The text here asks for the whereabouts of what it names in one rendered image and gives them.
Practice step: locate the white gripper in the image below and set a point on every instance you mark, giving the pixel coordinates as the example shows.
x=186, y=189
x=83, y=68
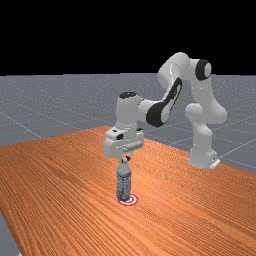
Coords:
x=121, y=144

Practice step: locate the clear plastic bottle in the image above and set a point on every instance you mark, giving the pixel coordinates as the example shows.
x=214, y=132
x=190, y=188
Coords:
x=123, y=181

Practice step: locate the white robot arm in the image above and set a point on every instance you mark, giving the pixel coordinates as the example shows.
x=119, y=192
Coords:
x=200, y=100

